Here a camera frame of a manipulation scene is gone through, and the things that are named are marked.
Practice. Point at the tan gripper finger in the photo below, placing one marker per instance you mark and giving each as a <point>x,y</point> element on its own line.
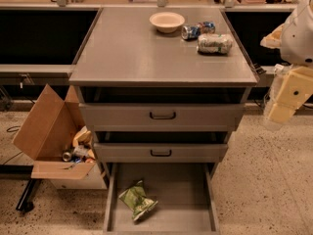
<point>273,39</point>
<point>290,89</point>

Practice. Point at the green jalapeno chip bag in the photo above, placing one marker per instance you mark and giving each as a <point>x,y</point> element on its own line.
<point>136,199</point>

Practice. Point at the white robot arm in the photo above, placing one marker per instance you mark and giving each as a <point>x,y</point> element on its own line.
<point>297,38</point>

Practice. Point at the grey drawer cabinet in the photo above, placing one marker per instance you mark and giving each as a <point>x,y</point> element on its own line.
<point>127,61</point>

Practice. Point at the grey bottom drawer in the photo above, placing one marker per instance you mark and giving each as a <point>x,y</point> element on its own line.
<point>185,203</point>

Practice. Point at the grey drawer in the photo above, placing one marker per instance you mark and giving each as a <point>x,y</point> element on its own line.
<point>161,147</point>
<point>161,117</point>
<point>185,203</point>

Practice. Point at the grey top drawer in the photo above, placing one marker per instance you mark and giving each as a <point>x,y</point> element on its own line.
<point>161,117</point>

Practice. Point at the grey middle drawer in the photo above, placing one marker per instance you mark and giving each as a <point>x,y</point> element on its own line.
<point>161,147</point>

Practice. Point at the blue soda can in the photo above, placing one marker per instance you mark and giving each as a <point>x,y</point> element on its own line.
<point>193,31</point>

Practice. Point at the white paper bowl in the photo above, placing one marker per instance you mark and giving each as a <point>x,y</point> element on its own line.
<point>167,22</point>

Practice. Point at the silver can in box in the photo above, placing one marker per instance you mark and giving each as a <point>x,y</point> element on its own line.
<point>67,156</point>

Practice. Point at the brown cardboard box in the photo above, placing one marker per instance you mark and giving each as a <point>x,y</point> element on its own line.
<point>47,131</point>

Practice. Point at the black table leg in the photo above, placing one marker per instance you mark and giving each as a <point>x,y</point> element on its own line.
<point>25,203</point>

